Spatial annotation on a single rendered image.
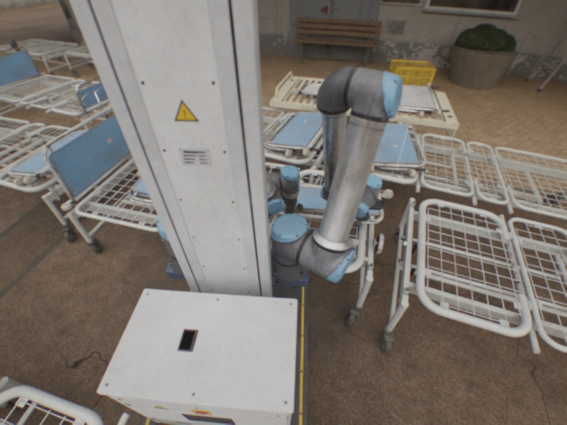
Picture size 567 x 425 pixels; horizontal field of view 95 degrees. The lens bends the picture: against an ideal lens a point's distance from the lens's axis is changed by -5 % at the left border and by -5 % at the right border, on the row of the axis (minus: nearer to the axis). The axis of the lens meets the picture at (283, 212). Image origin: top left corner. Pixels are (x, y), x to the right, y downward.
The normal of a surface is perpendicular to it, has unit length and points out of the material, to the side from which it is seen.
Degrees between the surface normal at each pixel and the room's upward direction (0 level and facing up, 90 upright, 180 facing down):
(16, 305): 0
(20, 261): 0
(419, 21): 90
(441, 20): 90
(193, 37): 90
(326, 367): 0
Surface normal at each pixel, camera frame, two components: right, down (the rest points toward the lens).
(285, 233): -0.07, -0.75
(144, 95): -0.07, 0.69
